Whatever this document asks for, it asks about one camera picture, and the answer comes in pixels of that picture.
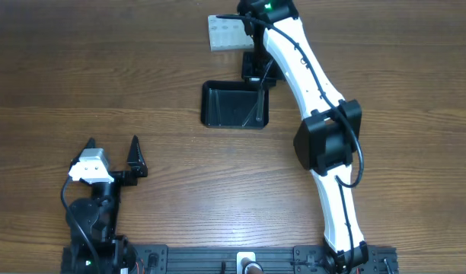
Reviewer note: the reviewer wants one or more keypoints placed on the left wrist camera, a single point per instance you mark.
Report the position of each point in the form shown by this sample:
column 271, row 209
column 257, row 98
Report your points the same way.
column 90, row 167

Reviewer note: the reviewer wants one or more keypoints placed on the white test tube rack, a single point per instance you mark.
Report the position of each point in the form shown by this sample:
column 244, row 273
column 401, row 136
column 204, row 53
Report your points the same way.
column 225, row 36

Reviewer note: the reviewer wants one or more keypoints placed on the mounting rail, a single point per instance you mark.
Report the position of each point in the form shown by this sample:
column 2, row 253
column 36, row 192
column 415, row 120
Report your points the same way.
column 202, row 260

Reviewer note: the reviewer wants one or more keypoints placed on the black tray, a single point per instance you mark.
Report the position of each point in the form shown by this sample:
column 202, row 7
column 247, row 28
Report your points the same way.
column 233, row 114

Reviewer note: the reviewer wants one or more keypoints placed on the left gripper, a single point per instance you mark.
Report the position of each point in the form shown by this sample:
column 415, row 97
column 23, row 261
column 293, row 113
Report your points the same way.
column 126, row 179

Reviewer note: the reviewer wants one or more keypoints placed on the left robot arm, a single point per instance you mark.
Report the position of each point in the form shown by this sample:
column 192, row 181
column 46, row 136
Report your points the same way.
column 84, row 217

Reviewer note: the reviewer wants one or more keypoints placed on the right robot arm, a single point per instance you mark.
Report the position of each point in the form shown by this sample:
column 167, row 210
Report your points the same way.
column 294, row 57

